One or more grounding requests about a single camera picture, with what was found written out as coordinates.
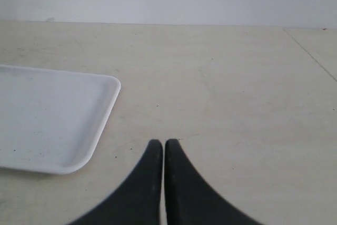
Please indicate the white rectangular plastic tray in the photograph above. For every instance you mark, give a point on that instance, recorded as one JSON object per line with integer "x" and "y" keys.
{"x": 52, "y": 120}

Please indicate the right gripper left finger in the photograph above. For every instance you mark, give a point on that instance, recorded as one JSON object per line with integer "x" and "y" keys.
{"x": 137, "y": 199}

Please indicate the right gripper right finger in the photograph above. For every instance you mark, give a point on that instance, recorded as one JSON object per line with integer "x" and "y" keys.
{"x": 189, "y": 199}

